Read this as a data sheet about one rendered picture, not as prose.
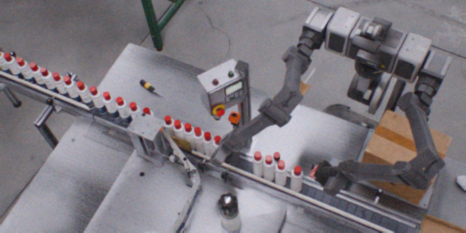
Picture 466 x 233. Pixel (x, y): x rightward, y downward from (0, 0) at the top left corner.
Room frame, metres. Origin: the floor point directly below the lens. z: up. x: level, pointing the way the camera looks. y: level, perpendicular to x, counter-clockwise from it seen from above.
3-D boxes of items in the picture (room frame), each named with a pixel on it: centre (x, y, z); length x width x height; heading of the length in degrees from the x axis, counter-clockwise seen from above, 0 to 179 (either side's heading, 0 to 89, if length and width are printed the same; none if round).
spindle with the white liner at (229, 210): (0.85, 0.05, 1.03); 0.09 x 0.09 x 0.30
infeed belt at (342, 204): (1.13, -0.02, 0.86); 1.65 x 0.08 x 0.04; 60
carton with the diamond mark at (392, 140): (1.04, -0.75, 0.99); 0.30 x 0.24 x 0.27; 54
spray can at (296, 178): (1.00, -0.26, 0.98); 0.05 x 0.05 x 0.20
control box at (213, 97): (1.26, 0.03, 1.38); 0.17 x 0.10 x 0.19; 115
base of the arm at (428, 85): (1.11, -0.76, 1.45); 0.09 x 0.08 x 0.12; 55
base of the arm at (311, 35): (1.40, -0.35, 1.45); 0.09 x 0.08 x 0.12; 55
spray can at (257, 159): (1.09, -0.09, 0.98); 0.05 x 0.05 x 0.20
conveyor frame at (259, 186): (1.13, -0.02, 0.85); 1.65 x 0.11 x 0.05; 60
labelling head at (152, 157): (1.27, 0.39, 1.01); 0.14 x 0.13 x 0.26; 60
